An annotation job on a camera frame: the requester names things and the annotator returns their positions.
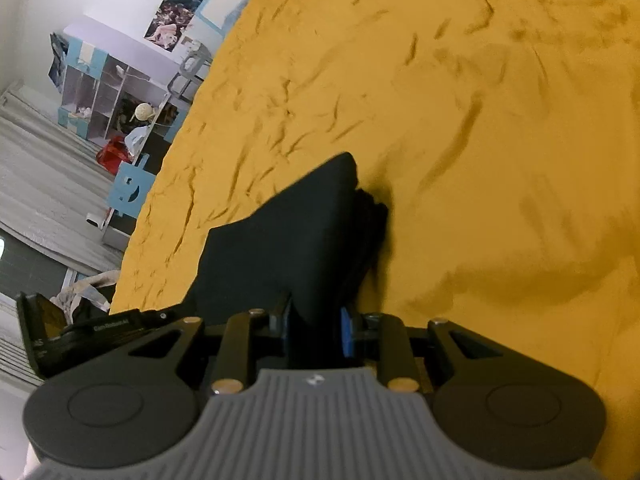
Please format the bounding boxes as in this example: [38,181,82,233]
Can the mustard yellow bed blanket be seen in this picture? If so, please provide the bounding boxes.
[109,0,640,480]

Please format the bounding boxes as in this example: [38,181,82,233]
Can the lavender and blue shelf unit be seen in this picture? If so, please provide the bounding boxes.
[47,15,188,161]

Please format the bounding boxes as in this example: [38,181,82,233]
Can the black pants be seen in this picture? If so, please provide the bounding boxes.
[182,151,391,368]

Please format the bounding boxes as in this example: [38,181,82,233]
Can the red bag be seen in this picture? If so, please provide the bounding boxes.
[96,135,136,166]

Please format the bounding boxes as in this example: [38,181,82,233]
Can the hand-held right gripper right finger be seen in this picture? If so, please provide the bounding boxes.
[340,307,506,393]

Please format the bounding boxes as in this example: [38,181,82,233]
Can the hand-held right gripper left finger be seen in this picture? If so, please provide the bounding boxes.
[127,295,296,397]

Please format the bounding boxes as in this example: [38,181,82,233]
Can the white tote bag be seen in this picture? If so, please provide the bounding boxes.
[50,270,121,313]

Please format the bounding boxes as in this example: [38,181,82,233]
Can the blue cutout panel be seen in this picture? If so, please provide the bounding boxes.
[106,154,156,218]

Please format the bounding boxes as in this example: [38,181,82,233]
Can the grey stool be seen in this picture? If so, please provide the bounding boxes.
[167,42,213,106]

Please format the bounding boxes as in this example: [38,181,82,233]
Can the wall poster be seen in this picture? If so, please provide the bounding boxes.
[144,0,236,52]

